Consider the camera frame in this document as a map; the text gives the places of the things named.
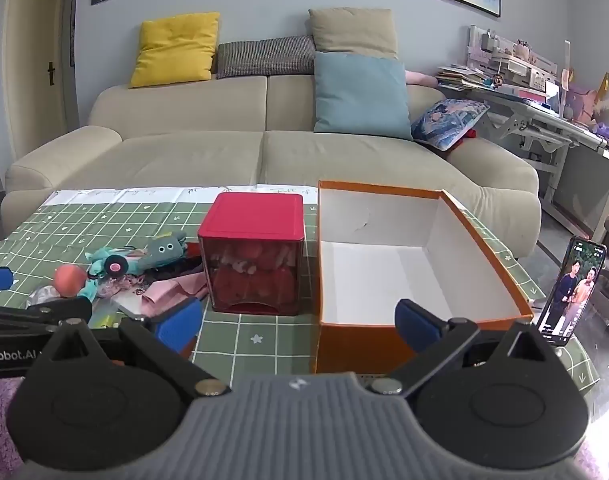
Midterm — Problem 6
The beige sofa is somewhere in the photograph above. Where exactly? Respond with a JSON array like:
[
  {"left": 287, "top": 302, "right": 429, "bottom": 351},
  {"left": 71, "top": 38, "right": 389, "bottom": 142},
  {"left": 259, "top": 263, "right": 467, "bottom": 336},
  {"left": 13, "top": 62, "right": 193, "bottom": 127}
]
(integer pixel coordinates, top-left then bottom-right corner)
[{"left": 0, "top": 77, "right": 542, "bottom": 261}]

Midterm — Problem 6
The cream door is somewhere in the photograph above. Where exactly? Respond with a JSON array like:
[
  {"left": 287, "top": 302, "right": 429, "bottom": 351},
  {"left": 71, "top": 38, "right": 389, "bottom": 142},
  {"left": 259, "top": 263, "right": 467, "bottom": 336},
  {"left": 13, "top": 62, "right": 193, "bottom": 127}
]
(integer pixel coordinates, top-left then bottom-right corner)
[{"left": 0, "top": 0, "right": 72, "bottom": 161}]

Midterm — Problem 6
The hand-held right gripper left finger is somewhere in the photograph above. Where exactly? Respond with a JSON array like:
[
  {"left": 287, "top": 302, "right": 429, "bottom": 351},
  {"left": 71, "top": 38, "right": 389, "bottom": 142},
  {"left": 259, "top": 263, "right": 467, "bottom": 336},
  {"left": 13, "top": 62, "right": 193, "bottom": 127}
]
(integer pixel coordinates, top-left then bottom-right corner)
[{"left": 33, "top": 297, "right": 232, "bottom": 404}]

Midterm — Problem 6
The red lidded clear box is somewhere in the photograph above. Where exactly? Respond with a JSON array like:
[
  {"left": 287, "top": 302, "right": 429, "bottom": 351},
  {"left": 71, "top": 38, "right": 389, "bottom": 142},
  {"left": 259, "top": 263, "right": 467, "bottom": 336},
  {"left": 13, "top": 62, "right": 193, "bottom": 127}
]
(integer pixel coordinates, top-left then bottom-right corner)
[{"left": 198, "top": 192, "right": 306, "bottom": 317}]

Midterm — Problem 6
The pink cloth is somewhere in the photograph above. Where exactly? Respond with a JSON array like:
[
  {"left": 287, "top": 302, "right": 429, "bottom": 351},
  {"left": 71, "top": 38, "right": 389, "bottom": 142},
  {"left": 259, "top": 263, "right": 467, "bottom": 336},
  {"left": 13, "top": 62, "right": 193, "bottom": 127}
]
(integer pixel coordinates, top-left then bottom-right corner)
[{"left": 140, "top": 279, "right": 208, "bottom": 318}]

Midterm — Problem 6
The grey checked cushion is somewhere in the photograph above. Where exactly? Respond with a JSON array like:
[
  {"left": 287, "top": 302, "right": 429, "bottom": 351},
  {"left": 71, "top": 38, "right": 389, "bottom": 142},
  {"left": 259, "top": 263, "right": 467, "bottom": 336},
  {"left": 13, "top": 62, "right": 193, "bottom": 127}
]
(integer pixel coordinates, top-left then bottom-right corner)
[{"left": 216, "top": 35, "right": 317, "bottom": 80}]

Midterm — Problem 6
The green grid tablecloth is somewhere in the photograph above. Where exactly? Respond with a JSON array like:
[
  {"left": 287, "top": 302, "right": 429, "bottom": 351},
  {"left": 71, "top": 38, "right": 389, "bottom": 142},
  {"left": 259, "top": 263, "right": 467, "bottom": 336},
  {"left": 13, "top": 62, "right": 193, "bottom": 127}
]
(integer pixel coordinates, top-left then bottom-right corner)
[{"left": 0, "top": 187, "right": 601, "bottom": 411}]

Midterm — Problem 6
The blue printed cushion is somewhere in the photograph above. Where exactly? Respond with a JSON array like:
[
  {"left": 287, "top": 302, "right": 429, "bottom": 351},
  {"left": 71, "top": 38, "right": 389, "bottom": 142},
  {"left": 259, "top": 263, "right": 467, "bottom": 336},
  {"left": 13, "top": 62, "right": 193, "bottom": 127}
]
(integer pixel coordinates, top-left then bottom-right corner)
[{"left": 411, "top": 98, "right": 491, "bottom": 152}]

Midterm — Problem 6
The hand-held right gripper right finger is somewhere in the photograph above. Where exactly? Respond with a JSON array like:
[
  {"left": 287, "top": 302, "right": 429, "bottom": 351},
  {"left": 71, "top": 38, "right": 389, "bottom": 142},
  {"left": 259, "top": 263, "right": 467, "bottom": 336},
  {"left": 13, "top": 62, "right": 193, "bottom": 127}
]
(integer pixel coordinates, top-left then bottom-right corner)
[{"left": 371, "top": 299, "right": 561, "bottom": 397}]

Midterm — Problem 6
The laptop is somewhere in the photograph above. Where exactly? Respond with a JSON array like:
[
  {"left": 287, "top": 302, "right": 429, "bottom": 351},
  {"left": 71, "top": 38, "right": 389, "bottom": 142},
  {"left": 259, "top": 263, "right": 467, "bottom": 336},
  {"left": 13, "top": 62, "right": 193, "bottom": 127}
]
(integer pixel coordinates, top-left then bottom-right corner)
[{"left": 543, "top": 79, "right": 562, "bottom": 113}]

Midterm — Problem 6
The teal-haired plush doll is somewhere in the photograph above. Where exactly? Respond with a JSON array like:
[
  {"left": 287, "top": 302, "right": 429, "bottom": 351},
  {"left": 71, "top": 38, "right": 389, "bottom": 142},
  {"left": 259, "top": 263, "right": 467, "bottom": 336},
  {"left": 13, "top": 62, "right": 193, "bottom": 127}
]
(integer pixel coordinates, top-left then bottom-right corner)
[{"left": 86, "top": 246, "right": 152, "bottom": 283}]

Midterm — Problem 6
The smartphone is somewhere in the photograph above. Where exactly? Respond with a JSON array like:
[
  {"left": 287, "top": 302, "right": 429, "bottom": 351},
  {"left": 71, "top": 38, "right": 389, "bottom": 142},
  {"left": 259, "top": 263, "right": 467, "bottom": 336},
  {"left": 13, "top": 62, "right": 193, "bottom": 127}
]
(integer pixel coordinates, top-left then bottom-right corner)
[{"left": 537, "top": 236, "right": 608, "bottom": 347}]

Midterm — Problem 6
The white desk shelf organizer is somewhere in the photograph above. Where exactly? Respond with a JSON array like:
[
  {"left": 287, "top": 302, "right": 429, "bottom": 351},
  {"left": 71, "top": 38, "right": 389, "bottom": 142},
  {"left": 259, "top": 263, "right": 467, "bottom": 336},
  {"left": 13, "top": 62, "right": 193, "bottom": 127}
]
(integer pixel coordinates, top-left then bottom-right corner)
[{"left": 467, "top": 25, "right": 560, "bottom": 91}]

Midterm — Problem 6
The grey-green plush toy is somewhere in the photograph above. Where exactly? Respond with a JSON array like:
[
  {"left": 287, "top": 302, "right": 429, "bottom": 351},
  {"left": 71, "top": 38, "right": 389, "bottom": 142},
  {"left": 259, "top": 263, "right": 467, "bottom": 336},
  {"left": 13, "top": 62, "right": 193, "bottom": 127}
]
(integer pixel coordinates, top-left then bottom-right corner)
[{"left": 142, "top": 231, "right": 188, "bottom": 273}]

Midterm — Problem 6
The yellow cushion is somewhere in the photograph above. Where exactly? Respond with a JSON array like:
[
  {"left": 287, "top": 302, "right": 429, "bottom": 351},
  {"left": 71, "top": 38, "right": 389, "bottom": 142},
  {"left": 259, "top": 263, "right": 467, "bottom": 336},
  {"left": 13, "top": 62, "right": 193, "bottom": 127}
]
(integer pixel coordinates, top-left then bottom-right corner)
[{"left": 129, "top": 12, "right": 221, "bottom": 89}]

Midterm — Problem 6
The light blue cushion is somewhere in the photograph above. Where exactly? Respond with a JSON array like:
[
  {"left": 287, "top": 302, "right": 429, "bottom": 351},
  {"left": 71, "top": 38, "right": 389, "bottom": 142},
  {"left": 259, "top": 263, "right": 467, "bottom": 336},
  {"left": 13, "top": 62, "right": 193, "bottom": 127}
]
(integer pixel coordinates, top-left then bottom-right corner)
[{"left": 311, "top": 51, "right": 415, "bottom": 141}]

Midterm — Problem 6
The orange cardboard box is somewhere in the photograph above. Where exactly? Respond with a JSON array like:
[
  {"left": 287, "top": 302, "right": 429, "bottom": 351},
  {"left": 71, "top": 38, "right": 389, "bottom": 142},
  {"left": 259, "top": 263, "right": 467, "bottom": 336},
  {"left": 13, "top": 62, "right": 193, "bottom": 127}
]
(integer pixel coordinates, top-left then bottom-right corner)
[{"left": 314, "top": 180, "right": 534, "bottom": 376}]

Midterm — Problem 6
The pink soft ball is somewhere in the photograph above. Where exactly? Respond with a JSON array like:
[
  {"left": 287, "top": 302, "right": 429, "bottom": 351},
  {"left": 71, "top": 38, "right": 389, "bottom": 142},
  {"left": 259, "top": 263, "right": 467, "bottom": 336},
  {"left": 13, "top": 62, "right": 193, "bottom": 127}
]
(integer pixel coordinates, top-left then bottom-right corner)
[{"left": 53, "top": 265, "right": 85, "bottom": 297}]

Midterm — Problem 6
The stack of books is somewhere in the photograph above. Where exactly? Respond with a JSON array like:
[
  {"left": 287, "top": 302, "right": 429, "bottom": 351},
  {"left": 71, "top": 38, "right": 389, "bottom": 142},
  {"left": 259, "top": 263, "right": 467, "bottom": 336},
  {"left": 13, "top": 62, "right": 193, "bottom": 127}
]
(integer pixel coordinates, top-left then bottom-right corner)
[{"left": 437, "top": 64, "right": 485, "bottom": 92}]

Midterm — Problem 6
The white study desk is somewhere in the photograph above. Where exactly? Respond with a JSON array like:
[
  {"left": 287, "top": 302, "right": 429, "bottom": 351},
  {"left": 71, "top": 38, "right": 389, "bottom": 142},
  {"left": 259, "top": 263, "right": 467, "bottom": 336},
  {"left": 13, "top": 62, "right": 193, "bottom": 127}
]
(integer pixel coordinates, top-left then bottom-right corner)
[{"left": 437, "top": 72, "right": 609, "bottom": 241}]

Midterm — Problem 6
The taupe cushion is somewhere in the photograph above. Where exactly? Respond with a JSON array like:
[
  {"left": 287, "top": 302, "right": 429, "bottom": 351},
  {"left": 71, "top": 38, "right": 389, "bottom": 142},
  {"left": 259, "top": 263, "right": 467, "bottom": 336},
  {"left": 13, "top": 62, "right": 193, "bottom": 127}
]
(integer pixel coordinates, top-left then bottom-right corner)
[{"left": 308, "top": 8, "right": 399, "bottom": 59}]

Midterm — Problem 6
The purple unicorn plush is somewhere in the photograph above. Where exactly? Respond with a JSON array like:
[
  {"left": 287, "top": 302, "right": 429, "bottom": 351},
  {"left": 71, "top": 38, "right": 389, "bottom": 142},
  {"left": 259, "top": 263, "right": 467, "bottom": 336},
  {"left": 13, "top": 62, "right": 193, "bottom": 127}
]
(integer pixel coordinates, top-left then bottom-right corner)
[{"left": 567, "top": 72, "right": 609, "bottom": 126}]

